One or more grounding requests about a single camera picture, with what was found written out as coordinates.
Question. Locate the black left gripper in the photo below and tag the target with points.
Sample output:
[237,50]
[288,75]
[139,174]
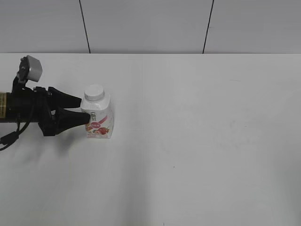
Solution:
[47,100]

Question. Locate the white yili changqing yogurt bottle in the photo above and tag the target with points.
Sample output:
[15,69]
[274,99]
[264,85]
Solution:
[101,117]

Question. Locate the white bottle cap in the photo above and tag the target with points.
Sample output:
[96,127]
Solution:
[94,93]

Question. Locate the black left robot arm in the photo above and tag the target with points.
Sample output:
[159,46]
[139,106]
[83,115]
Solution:
[17,106]

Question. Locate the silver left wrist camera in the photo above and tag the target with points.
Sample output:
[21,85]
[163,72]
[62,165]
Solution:
[30,68]

